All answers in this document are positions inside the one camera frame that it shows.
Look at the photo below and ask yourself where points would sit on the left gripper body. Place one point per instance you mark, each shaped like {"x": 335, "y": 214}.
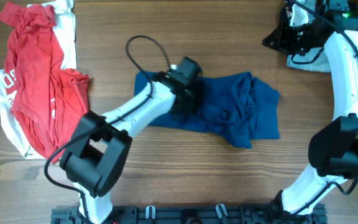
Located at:
{"x": 185, "y": 104}

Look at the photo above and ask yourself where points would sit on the red t-shirt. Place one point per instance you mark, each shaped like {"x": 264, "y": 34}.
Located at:
{"x": 49, "y": 100}

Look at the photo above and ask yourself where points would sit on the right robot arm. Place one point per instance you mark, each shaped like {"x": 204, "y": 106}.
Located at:
{"x": 331, "y": 27}

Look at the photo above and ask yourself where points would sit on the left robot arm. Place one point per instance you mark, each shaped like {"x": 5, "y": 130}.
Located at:
{"x": 95, "y": 157}

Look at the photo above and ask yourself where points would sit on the blue t-shirt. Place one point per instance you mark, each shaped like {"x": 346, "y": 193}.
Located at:
{"x": 240, "y": 108}

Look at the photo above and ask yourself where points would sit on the folded light blue jeans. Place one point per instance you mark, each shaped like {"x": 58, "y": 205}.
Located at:
{"x": 314, "y": 61}

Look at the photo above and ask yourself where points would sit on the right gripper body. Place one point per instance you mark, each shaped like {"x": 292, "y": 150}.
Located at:
{"x": 292, "y": 44}

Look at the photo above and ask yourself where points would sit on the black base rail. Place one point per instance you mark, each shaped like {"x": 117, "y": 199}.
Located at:
{"x": 244, "y": 214}

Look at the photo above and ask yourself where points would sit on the white t-shirt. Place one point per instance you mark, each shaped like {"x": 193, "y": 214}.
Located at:
{"x": 64, "y": 30}

